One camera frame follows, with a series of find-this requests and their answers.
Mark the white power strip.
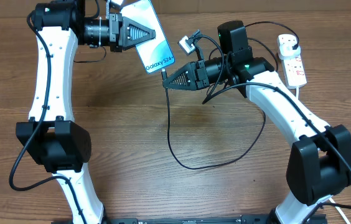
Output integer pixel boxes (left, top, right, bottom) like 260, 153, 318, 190
276, 34, 307, 90

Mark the black USB charging cable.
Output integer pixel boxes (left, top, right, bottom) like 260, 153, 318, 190
161, 21, 300, 170

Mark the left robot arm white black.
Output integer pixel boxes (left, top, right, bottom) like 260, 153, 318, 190
16, 1, 159, 223

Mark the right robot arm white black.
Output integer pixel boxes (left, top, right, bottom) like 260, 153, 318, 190
163, 21, 351, 223

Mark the Samsung Galaxy smartphone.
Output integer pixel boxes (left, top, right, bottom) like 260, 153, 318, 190
121, 0, 175, 74

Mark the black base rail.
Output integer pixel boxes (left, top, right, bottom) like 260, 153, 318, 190
50, 213, 329, 224

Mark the white charger plug adapter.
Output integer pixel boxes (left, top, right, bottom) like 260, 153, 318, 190
278, 43, 301, 60

